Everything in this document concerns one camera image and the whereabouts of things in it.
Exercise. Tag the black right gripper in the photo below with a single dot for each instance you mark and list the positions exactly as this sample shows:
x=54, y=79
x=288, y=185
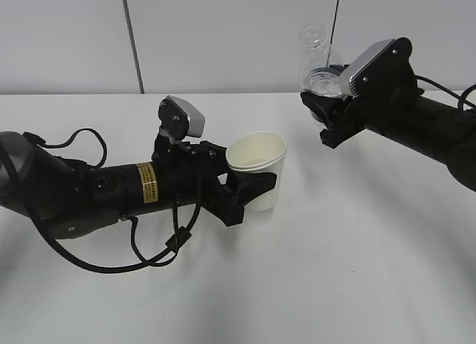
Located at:
x=376, y=111

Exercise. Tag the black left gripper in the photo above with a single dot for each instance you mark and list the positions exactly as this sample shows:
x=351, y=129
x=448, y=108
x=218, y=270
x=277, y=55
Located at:
x=198, y=173

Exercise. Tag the white paper cup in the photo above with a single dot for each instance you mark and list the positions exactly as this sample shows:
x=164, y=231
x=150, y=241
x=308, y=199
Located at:
x=257, y=153

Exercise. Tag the clear water bottle green label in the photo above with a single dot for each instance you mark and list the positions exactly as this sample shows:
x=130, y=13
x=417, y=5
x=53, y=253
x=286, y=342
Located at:
x=314, y=44

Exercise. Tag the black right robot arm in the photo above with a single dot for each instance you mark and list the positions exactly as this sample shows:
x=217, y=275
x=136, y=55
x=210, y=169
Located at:
x=441, y=132

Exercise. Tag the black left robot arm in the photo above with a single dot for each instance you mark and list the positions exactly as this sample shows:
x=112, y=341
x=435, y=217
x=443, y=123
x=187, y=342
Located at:
x=74, y=198

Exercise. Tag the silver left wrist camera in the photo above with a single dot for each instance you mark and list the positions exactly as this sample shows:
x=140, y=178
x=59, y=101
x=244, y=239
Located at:
x=179, y=119

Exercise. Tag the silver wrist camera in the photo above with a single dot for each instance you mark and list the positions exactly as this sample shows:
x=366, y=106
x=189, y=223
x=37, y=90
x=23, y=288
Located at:
x=385, y=65
x=179, y=119

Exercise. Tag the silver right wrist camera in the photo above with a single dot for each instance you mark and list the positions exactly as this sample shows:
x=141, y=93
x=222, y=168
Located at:
x=385, y=65

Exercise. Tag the right black wall seam strip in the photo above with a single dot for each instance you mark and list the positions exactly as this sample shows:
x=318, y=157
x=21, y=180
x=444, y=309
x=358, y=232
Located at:
x=331, y=85

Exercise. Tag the black wall seam strip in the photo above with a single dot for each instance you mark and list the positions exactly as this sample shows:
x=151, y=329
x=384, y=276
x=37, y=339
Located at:
x=331, y=85
x=133, y=46

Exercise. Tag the left black wall seam strip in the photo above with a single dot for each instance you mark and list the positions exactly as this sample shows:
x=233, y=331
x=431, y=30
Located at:
x=133, y=46

